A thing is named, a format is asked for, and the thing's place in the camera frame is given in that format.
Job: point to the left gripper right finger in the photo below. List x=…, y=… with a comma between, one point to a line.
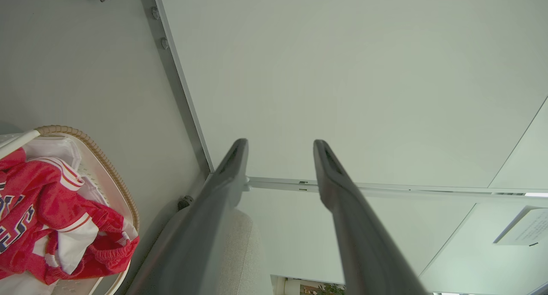
x=359, y=235

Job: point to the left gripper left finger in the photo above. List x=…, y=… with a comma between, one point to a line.
x=201, y=226

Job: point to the red shorts with elastic waistband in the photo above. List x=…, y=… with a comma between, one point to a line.
x=107, y=243

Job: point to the red jersey with navy letters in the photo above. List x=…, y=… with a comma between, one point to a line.
x=40, y=192

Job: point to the green potted plant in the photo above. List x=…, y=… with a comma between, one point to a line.
x=330, y=290

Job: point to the white basket with rattan rim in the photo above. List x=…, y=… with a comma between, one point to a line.
x=112, y=175

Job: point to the white cloth basket liner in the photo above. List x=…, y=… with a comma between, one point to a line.
x=55, y=147

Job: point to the round grey bolt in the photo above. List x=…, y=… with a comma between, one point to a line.
x=164, y=43
x=155, y=13

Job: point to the silver wall rail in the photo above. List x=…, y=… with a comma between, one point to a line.
x=385, y=189

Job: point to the grey wall baseboard strip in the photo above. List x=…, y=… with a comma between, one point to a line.
x=175, y=81

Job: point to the white paper wall sign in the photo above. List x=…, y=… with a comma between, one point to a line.
x=524, y=226

